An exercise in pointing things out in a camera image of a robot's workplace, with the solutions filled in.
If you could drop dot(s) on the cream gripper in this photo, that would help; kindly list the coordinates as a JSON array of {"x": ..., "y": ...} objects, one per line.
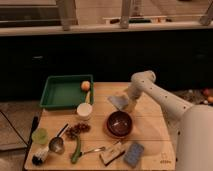
[{"x": 130, "y": 106}]

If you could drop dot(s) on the light blue towel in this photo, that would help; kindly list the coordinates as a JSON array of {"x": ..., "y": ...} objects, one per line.
[{"x": 118, "y": 101}]

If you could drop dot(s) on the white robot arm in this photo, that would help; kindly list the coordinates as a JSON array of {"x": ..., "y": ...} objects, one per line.
[{"x": 194, "y": 151}]

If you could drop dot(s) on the white paper cup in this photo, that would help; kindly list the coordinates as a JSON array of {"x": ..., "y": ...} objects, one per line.
[{"x": 84, "y": 111}]

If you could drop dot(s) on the metal measuring cup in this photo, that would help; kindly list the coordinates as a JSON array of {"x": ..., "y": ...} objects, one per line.
[{"x": 56, "y": 144}]

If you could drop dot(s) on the green plastic cup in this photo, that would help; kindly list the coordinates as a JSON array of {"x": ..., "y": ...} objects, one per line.
[{"x": 40, "y": 136}]

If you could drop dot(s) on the dark brown wooden bowl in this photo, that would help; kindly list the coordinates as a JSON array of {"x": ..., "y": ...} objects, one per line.
[{"x": 119, "y": 124}]

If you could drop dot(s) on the yellow banana piece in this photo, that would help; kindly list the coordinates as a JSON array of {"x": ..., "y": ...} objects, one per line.
[{"x": 87, "y": 99}]

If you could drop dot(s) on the orange fruit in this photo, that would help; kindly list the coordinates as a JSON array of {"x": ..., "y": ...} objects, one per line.
[{"x": 85, "y": 85}]

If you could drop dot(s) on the blue sponge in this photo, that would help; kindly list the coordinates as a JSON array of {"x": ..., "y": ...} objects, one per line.
[{"x": 133, "y": 154}]

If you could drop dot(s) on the metal spoon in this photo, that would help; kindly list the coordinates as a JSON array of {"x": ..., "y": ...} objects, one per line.
[{"x": 93, "y": 150}]

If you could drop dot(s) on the wooden block with dark edge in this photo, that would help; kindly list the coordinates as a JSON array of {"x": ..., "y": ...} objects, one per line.
[{"x": 111, "y": 154}]

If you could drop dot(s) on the brown dried grape bunch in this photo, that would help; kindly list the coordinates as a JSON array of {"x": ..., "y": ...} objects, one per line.
[{"x": 73, "y": 131}]

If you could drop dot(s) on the green plastic tray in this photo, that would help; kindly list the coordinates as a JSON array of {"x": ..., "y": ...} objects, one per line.
[{"x": 64, "y": 92}]

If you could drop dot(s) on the green cucumber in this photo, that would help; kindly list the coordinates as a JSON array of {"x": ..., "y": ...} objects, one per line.
[{"x": 75, "y": 155}]

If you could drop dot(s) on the black and white brush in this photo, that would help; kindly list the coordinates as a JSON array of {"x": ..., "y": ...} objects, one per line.
[{"x": 40, "y": 156}]

